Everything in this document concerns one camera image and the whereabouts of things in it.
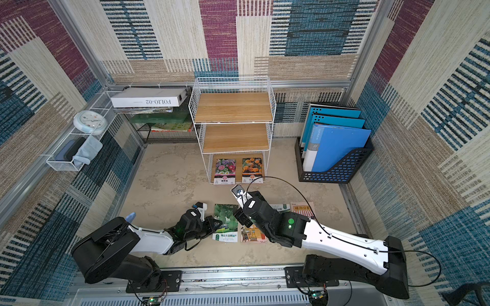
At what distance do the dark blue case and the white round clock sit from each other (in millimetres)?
54

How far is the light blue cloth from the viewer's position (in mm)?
662

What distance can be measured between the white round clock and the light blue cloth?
32 millimetres

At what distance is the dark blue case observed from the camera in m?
0.65
